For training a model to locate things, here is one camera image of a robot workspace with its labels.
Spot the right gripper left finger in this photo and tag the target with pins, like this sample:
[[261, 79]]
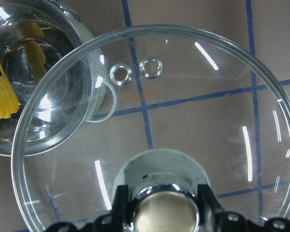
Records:
[[113, 221]]

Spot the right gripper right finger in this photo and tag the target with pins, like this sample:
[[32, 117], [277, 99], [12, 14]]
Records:
[[215, 219]]

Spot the glass pot lid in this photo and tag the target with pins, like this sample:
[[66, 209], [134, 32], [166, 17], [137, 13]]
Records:
[[154, 135]]

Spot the yellow corn cob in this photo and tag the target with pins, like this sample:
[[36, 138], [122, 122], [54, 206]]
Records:
[[9, 103]]

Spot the pale green cooking pot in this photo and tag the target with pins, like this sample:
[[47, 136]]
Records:
[[34, 36]]

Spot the brown paper table mat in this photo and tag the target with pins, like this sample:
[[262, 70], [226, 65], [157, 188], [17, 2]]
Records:
[[183, 29]]

